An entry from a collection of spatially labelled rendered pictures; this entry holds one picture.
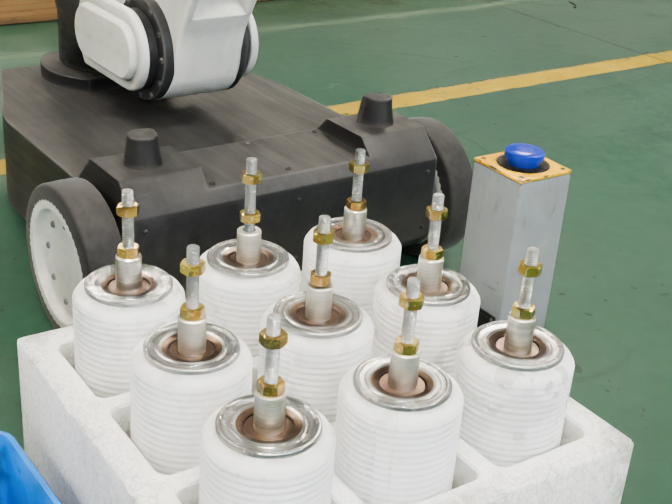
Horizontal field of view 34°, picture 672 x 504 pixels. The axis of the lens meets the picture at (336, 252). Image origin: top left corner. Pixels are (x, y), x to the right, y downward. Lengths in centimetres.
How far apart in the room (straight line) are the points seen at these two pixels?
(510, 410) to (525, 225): 27
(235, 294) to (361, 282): 13
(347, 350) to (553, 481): 19
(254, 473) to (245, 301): 26
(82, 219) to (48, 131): 33
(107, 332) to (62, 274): 43
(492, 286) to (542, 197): 11
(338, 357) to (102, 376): 21
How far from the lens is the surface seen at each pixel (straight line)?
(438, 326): 95
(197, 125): 158
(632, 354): 145
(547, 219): 112
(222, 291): 98
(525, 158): 109
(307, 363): 89
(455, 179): 151
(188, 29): 146
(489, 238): 112
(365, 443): 82
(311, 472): 76
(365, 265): 103
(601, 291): 160
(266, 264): 99
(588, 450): 93
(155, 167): 131
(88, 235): 124
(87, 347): 95
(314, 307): 90
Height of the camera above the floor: 70
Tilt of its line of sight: 26 degrees down
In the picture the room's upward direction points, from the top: 4 degrees clockwise
